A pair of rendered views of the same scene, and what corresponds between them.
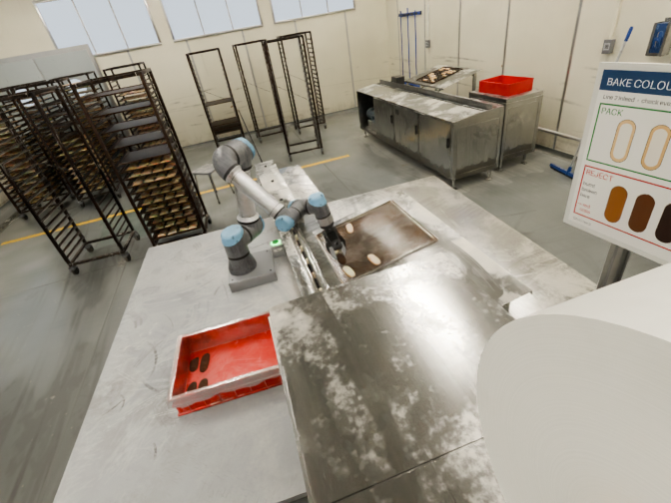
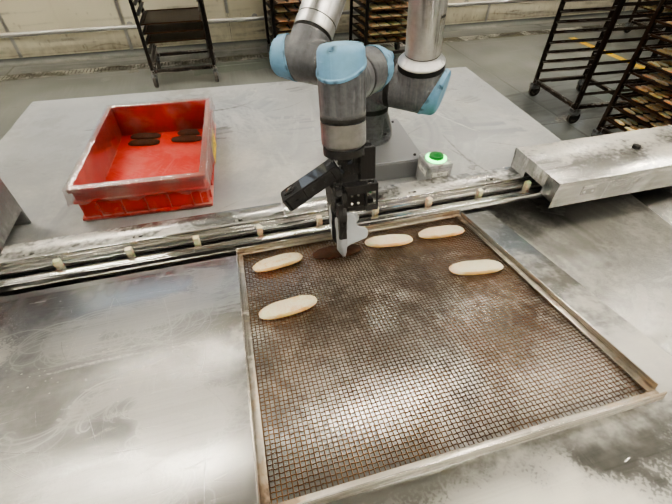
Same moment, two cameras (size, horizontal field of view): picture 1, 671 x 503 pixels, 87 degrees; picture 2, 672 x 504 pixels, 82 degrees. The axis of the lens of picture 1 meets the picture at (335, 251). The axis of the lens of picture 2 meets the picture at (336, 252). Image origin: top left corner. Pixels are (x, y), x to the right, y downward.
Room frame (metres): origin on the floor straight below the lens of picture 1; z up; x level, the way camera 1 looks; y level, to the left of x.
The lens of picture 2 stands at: (1.45, -0.58, 1.44)
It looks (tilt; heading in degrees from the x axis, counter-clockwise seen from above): 44 degrees down; 87
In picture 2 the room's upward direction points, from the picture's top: straight up
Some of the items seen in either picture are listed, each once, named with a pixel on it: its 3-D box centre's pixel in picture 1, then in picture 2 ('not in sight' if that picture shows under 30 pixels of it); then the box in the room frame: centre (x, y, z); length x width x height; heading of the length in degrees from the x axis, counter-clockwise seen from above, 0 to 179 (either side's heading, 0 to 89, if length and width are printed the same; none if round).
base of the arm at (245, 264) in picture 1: (240, 259); (367, 118); (1.60, 0.50, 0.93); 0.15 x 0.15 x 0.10
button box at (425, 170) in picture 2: (278, 251); (432, 175); (1.77, 0.33, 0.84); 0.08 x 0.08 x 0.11; 12
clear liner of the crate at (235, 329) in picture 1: (238, 355); (155, 150); (0.98, 0.45, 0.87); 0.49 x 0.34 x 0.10; 98
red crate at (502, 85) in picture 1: (504, 85); not in sight; (4.43, -2.36, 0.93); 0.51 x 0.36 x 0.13; 16
